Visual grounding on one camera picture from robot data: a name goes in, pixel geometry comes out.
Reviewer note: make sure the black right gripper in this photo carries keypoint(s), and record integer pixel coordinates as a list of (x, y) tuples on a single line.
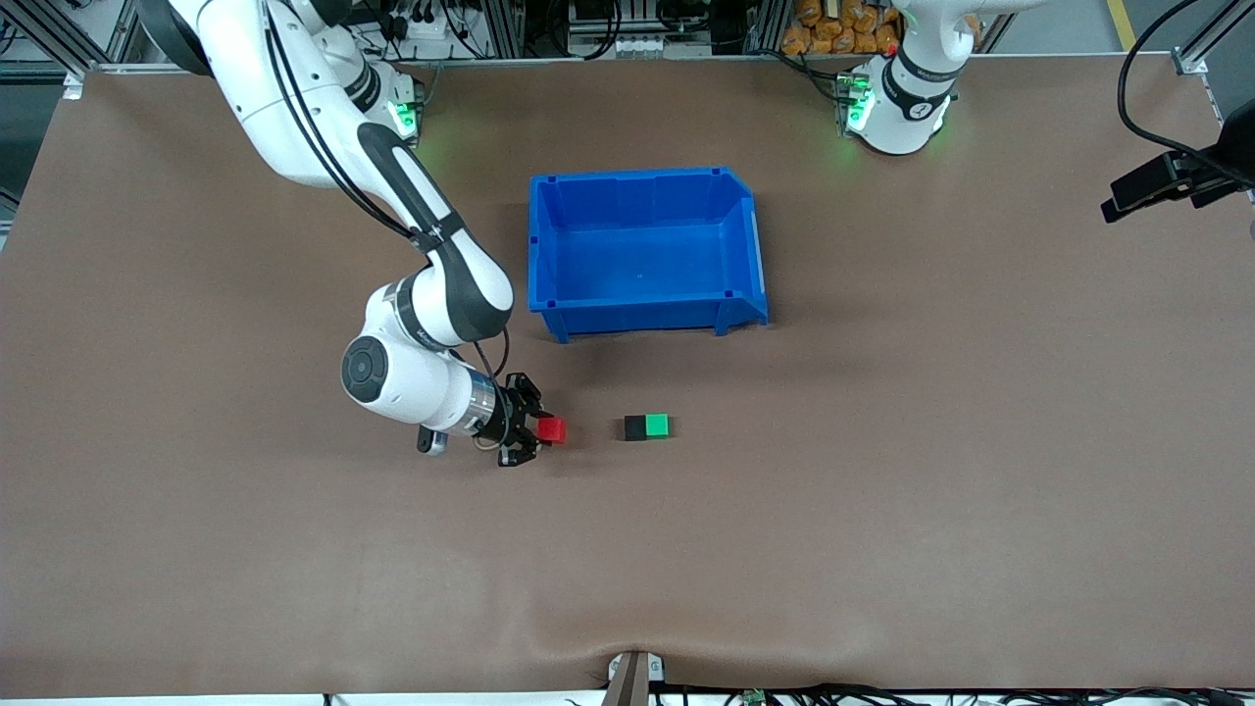
[(506, 416)]

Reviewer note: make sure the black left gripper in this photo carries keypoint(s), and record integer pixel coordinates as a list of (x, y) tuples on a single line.
[(1208, 169)]

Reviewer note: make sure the red cube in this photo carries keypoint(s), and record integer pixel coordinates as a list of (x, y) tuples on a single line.
[(552, 430)]

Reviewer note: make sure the green cube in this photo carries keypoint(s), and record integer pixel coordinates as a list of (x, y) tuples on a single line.
[(658, 426)]

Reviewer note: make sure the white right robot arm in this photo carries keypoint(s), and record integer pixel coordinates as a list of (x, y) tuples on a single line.
[(412, 387)]

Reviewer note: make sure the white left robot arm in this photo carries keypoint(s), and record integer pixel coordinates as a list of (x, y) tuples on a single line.
[(907, 123)]

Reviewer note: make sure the black cube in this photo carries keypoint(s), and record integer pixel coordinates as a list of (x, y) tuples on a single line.
[(635, 428)]

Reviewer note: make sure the blue plastic storage bin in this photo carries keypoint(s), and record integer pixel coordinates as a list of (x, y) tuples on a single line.
[(642, 260)]

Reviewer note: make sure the brown table mat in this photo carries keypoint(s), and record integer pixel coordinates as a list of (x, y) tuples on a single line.
[(294, 549)]

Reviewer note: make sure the orange snack bag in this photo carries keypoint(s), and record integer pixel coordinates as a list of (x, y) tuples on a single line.
[(824, 29)]

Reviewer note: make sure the white power strip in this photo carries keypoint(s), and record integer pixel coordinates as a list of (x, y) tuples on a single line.
[(431, 39)]

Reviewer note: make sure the electronics box with white connectors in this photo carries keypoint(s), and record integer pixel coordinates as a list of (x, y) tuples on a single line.
[(637, 44)]

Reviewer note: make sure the aluminium frame profile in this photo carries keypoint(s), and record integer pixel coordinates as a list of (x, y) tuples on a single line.
[(49, 35), (1198, 49)]

